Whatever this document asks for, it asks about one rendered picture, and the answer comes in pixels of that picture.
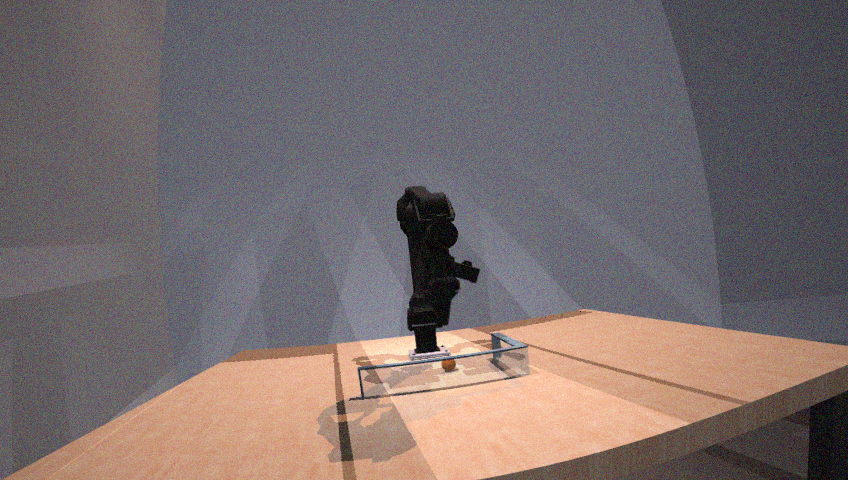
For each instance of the clear low glass walls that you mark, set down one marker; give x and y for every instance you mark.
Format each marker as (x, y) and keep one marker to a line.
(444, 375)

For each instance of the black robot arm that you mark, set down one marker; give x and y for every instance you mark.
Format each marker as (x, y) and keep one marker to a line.
(427, 223)

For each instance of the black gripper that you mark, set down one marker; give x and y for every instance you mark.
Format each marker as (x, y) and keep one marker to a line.
(439, 284)

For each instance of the grey l-shaped wall top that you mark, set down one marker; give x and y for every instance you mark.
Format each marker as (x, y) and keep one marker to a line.
(515, 345)

